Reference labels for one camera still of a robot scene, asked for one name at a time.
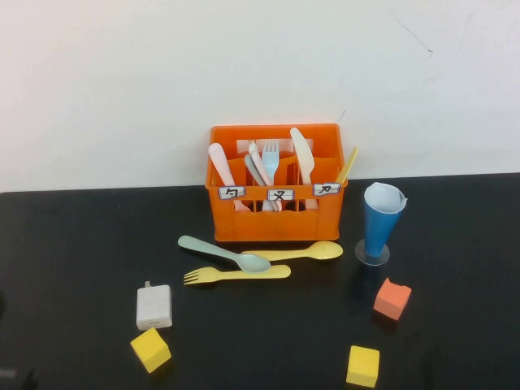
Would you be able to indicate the yellow plastic fork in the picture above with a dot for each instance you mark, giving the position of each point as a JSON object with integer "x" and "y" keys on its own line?
{"x": 280, "y": 271}

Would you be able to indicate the yellow plastic knife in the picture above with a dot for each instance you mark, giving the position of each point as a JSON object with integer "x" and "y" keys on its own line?
{"x": 348, "y": 164}

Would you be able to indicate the white label fork character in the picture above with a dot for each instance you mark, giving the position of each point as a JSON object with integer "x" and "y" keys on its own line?
{"x": 280, "y": 195}

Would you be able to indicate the pale pink plastic fork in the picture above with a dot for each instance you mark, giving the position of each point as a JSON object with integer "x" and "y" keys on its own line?
{"x": 261, "y": 170}

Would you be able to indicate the white label spoon character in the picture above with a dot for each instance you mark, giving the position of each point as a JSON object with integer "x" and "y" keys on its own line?
{"x": 231, "y": 193}

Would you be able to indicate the yellow plastic spoon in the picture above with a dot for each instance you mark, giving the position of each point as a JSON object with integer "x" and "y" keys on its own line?
{"x": 325, "y": 250}

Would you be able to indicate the orange foam cube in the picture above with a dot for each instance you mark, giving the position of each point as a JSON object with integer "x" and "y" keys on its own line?
{"x": 390, "y": 300}

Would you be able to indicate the pale pink plastic spoon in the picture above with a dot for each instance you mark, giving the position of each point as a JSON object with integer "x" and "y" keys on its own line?
{"x": 219, "y": 162}

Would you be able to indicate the blue cone cup clear base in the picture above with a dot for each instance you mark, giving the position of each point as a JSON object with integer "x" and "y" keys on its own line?
{"x": 380, "y": 227}

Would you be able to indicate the orange plastic cutlery holder crate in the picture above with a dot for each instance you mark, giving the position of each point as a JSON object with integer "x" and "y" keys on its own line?
{"x": 284, "y": 227}

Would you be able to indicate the light blue plastic fork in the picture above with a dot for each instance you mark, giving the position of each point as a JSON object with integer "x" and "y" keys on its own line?
{"x": 271, "y": 160}

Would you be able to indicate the grey-green plastic spoon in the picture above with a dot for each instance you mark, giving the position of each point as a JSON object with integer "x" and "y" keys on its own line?
{"x": 256, "y": 263}

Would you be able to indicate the cream plastic knife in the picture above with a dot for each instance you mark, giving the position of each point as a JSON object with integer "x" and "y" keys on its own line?
{"x": 302, "y": 156}

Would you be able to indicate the white label knife character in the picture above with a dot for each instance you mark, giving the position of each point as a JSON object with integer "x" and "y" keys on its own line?
{"x": 326, "y": 189}

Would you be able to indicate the yellow foam cube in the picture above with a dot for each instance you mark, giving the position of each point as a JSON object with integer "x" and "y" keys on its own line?
{"x": 151, "y": 351}
{"x": 361, "y": 365}

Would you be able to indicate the white usb wall charger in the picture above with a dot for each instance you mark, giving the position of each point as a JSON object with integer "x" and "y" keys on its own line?
{"x": 154, "y": 306}

